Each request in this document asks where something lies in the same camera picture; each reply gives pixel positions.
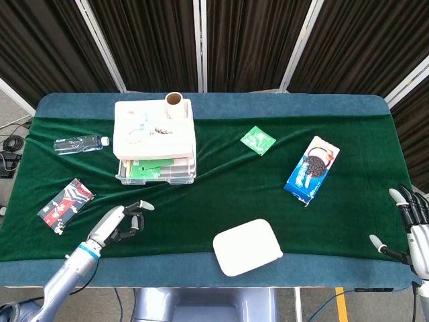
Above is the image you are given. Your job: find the blue cable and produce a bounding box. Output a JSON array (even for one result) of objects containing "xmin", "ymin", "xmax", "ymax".
[
  {"xmin": 310, "ymin": 289, "xmax": 357, "ymax": 322},
  {"xmin": 113, "ymin": 287, "xmax": 125, "ymax": 322}
]

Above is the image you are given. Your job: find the red black snack packet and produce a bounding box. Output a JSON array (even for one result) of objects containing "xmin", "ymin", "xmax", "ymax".
[{"xmin": 37, "ymin": 178, "xmax": 96, "ymax": 237}]

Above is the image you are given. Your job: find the white bottle on drawer unit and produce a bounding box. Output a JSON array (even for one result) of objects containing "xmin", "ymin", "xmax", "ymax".
[{"xmin": 164, "ymin": 91, "xmax": 185, "ymax": 120}]

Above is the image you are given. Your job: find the black power strip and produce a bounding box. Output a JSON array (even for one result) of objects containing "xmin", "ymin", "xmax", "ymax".
[{"xmin": 354, "ymin": 286, "xmax": 394, "ymax": 293}]

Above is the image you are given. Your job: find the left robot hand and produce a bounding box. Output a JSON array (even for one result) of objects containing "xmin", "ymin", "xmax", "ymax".
[{"xmin": 87, "ymin": 200, "xmax": 156, "ymax": 248}]

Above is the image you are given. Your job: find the black folding screen panel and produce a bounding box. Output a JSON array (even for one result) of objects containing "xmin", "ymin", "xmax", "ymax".
[
  {"xmin": 0, "ymin": 0, "xmax": 127, "ymax": 109},
  {"xmin": 75, "ymin": 0, "xmax": 206, "ymax": 93},
  {"xmin": 280, "ymin": 0, "xmax": 429, "ymax": 102},
  {"xmin": 385, "ymin": 55, "xmax": 429, "ymax": 195},
  {"xmin": 200, "ymin": 0, "xmax": 322, "ymax": 93}
]

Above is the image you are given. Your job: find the black coiled floor cable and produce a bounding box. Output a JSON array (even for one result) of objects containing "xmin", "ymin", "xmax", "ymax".
[{"xmin": 1, "ymin": 133, "xmax": 27, "ymax": 152}]

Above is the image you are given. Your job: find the white plastic drawer unit frame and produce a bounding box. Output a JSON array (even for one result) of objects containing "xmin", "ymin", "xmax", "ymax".
[{"xmin": 113, "ymin": 99, "xmax": 197, "ymax": 162}]

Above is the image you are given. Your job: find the blue table cover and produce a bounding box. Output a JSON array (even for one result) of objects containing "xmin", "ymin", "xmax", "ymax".
[{"xmin": 0, "ymin": 92, "xmax": 416, "ymax": 290}]

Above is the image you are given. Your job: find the green velvet cloth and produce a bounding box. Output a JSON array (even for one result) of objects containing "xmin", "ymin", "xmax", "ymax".
[{"xmin": 0, "ymin": 115, "xmax": 417, "ymax": 263}]

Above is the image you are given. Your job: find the green pack inside drawer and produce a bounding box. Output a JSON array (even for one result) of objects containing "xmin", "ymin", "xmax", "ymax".
[{"xmin": 129, "ymin": 158, "xmax": 162, "ymax": 179}]

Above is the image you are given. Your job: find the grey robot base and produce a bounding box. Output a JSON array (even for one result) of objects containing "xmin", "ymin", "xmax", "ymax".
[{"xmin": 132, "ymin": 287, "xmax": 279, "ymax": 322}]

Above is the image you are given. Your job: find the green flat packet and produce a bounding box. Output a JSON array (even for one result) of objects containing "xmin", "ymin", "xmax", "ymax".
[{"xmin": 239, "ymin": 125, "xmax": 277, "ymax": 156}]

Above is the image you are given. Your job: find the blue cookie box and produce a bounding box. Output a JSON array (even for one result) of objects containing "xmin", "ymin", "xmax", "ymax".
[{"xmin": 283, "ymin": 135, "xmax": 341, "ymax": 208}]

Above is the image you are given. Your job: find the black power adapter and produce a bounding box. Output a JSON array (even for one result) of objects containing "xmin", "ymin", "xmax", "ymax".
[{"xmin": 0, "ymin": 150, "xmax": 23, "ymax": 178}]

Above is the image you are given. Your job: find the white lidded lunch box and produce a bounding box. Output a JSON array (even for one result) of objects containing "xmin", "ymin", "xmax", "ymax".
[{"xmin": 212, "ymin": 218, "xmax": 284, "ymax": 278}]

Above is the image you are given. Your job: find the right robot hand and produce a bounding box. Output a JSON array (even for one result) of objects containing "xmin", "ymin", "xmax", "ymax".
[{"xmin": 369, "ymin": 183, "xmax": 429, "ymax": 280}]

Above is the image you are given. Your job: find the clear plastic water bottle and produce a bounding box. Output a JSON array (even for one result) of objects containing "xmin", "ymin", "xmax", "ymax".
[{"xmin": 53, "ymin": 134, "xmax": 111, "ymax": 156}]

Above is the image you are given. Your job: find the clear drawer with green packs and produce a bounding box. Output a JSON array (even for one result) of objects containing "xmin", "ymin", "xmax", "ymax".
[{"xmin": 115, "ymin": 156, "xmax": 198, "ymax": 186}]

